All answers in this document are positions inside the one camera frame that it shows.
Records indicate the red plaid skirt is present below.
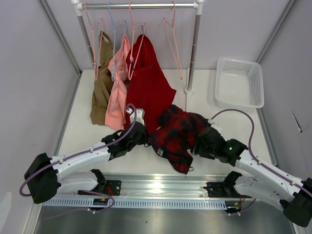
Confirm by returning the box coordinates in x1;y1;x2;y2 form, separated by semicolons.
149;105;209;174

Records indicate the pink wire hanger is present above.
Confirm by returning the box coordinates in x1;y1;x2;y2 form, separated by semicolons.
163;1;183;80

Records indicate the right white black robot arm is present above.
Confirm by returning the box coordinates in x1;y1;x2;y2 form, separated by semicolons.
191;127;312;228

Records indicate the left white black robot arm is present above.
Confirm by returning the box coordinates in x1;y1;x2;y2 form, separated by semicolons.
24;122;148;204

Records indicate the pink skirt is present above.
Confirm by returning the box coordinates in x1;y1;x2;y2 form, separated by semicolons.
105;36;131;130

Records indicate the solid red skirt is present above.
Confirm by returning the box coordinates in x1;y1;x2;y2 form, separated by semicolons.
126;35;176;132

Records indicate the pink hanger holding red skirt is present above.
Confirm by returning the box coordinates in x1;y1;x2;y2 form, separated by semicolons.
127;1;147;80

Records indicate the brown skirt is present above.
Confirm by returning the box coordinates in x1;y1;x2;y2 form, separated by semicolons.
90;31;113;125

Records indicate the pink hanger far left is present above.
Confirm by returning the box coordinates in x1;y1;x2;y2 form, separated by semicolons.
84;2;105;81

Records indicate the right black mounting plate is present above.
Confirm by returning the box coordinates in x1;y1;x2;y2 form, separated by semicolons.
203;181;252;198

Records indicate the black mounting plate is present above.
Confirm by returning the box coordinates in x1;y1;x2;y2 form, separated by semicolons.
103;180;122;196
203;181;252;198

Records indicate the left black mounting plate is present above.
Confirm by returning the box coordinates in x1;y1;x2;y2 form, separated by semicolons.
103;180;122;196

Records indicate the white plastic basket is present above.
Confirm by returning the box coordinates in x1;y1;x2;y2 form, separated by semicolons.
214;58;265;109

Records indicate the metal clothes rack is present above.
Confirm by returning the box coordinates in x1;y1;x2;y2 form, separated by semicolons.
71;0;204;94

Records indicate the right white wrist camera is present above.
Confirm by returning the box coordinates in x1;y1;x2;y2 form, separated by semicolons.
207;118;222;134

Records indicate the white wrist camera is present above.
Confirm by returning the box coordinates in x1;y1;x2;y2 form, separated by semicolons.
126;108;145;126
207;118;222;134

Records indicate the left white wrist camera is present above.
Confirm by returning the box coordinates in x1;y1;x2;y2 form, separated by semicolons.
126;108;145;126

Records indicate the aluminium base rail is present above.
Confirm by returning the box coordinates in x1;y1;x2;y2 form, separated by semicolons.
43;175;261;213

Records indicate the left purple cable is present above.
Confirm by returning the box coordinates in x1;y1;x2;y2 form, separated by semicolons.
19;103;137;215

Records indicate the blue wire hanger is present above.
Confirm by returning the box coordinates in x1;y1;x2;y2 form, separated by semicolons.
108;2;127;81

